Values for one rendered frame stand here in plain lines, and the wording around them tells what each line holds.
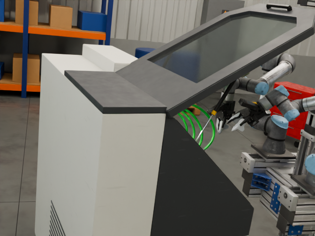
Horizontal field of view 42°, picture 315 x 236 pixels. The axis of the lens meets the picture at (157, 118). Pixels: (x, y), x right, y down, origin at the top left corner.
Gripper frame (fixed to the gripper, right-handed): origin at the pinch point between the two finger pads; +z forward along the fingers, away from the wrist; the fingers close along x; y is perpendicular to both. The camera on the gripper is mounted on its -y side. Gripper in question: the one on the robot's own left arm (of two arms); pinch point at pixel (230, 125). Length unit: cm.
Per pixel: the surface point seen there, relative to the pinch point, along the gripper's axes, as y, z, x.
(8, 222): 11, 199, 83
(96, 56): -58, 43, 64
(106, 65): -57, 37, 43
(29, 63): 23, 236, 497
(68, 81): -74, 51, 12
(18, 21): -38, 201, 510
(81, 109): -69, 47, -17
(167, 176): -30, 33, -43
